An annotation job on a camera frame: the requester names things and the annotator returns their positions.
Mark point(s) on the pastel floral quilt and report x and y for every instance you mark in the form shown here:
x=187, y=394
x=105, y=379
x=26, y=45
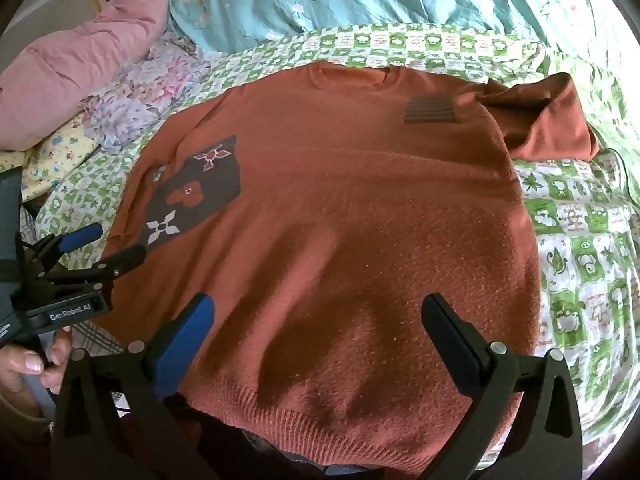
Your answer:
x=140, y=95

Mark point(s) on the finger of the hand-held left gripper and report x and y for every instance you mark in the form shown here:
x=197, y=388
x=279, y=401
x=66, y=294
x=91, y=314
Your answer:
x=117, y=262
x=82, y=237

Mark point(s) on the pink quilt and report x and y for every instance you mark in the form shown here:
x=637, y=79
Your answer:
x=75, y=60

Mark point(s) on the yellow printed cloth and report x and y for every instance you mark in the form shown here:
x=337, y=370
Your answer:
x=55, y=155

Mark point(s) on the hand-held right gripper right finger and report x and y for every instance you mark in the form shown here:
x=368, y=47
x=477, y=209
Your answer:
x=457, y=347

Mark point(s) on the person's left hand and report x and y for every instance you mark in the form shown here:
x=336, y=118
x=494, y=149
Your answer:
x=32, y=362

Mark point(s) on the striped cloth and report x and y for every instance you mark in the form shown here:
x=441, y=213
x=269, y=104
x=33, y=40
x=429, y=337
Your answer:
x=95, y=335

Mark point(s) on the orange knit sweater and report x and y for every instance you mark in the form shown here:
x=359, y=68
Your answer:
x=325, y=210

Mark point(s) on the green checked bedsheet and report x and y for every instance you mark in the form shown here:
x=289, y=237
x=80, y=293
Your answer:
x=575, y=240

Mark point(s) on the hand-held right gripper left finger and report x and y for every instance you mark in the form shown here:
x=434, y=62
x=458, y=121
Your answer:
x=186, y=342

